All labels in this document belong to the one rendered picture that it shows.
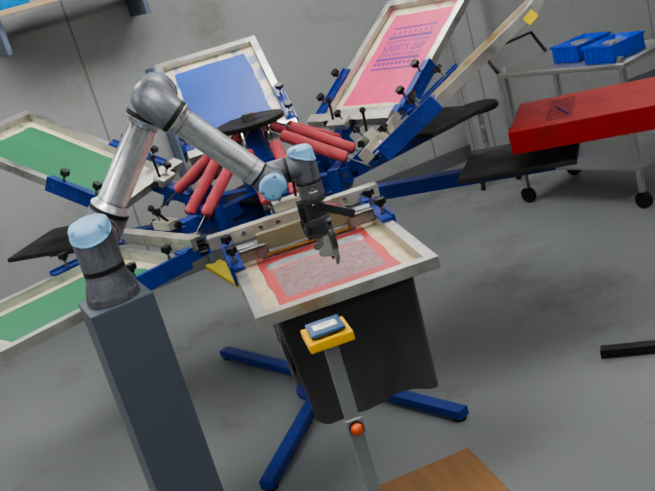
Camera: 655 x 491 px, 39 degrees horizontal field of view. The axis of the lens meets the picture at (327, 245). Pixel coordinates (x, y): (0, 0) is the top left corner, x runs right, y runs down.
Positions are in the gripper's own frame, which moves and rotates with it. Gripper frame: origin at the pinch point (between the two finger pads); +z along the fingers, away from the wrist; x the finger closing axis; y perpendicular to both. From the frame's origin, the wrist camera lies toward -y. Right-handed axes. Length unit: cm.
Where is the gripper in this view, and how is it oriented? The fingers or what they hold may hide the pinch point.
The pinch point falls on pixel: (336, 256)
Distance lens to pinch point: 277.0
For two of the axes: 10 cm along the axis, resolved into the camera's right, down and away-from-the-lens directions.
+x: 2.2, 2.5, -9.4
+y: -9.4, 3.1, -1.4
